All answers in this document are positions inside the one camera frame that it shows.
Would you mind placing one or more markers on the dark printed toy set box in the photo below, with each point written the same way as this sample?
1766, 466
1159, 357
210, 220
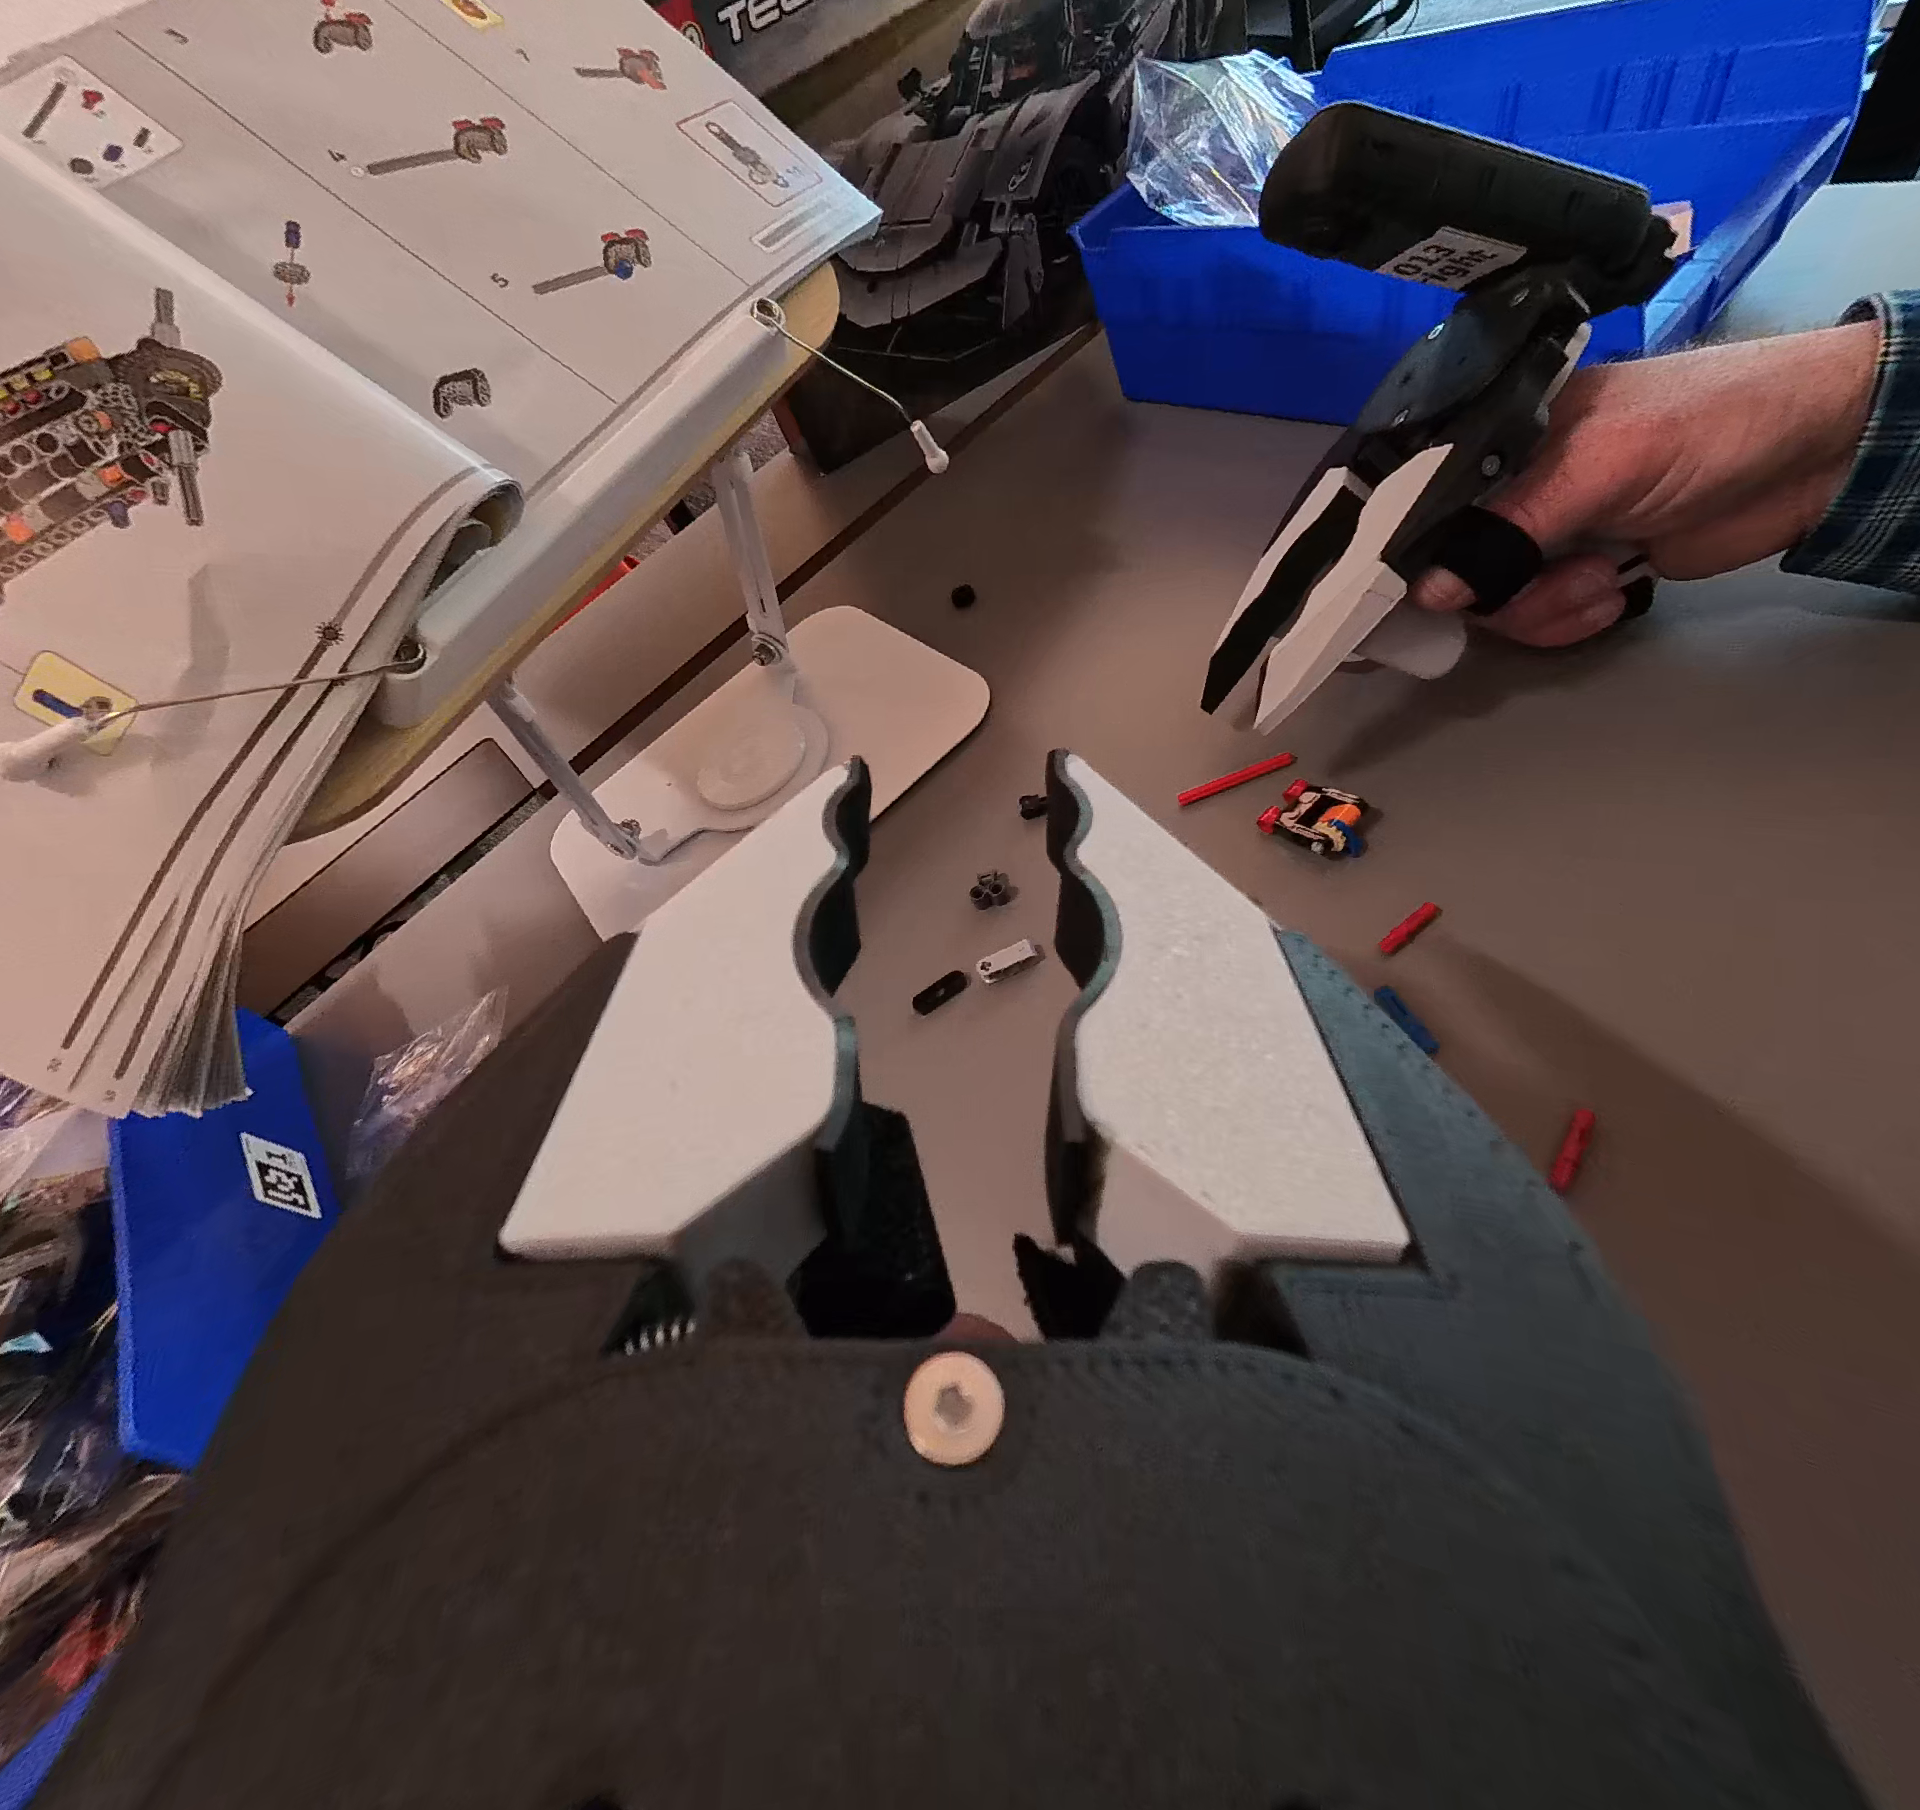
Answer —
974, 114

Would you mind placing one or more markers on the long red plastic axle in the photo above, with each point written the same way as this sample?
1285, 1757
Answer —
1234, 781

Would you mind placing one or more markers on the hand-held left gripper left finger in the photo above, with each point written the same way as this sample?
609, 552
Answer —
690, 1091

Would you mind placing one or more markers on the white instruction booklet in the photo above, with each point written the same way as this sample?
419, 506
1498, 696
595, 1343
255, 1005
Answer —
300, 490

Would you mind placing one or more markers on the blue plastic pin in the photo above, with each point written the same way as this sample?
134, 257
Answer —
1407, 1020

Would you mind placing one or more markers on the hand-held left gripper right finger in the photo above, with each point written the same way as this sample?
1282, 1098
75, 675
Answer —
1230, 1091

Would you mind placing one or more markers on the white short plastic beam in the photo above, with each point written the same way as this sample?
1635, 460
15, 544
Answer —
1008, 960

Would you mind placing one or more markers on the red plastic tray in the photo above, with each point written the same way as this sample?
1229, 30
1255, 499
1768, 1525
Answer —
622, 591

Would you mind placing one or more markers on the red plastic pin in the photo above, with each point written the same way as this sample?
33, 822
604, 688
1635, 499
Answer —
1572, 1150
1408, 928

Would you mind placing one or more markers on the small clear parts bag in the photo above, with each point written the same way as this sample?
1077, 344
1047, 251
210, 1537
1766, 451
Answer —
429, 1083

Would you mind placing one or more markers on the white book stand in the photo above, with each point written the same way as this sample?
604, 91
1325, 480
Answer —
885, 701

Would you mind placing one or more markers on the person's right forearm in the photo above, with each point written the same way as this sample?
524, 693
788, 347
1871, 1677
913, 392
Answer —
1875, 460

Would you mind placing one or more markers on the person's right hand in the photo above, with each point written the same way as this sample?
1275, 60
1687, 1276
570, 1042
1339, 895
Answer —
1681, 474

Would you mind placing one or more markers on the blue plastic bin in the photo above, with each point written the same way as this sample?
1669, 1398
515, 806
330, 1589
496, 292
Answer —
1230, 325

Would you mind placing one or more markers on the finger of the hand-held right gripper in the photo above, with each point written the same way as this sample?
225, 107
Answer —
1350, 594
1320, 522

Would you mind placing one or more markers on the black triangular plastic connector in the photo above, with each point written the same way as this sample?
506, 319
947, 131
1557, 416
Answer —
990, 891

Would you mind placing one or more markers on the small toy gear subassembly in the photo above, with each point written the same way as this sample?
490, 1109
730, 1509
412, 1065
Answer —
1320, 821

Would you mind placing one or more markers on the pile of clear parts bags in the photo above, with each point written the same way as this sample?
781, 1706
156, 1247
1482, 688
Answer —
60, 1391

